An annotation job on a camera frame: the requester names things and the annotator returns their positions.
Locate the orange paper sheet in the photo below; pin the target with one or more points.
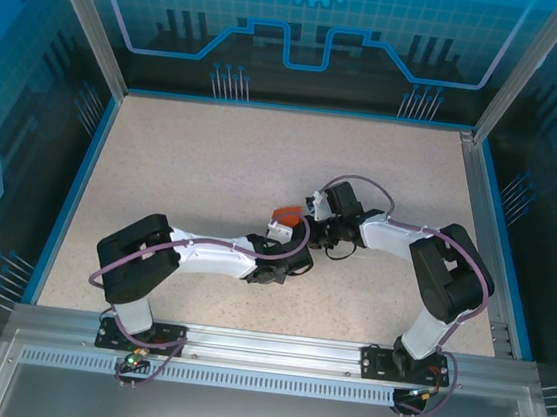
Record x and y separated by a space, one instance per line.
285 213

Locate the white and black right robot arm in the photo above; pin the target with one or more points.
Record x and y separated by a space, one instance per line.
386 233

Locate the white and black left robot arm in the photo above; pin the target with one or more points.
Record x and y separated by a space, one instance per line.
212 256

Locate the blue table edge strip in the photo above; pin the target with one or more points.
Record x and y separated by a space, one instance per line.
79 196
495 193
295 108

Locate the small adapter board with LED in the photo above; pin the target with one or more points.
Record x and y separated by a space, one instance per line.
421 393
132 361

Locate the aluminium mounting rail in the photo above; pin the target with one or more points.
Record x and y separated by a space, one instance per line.
267 348

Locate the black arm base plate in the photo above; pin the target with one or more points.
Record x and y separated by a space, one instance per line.
374 363
108 335

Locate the aluminium side rail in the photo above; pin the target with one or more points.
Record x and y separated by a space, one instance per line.
475 165

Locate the blue gear graphic wall panel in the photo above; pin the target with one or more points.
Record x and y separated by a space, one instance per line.
299 29

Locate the aluminium frame post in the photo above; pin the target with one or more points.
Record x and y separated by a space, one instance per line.
521 75
92 26

